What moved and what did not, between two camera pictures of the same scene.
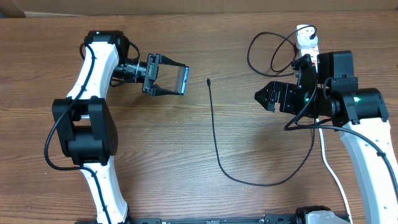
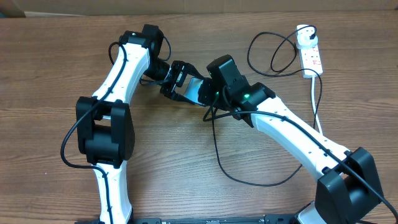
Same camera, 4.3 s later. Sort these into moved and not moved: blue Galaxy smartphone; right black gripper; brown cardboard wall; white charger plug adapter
Moved: blue Galaxy smartphone; right black gripper
Not moved: brown cardboard wall; white charger plug adapter
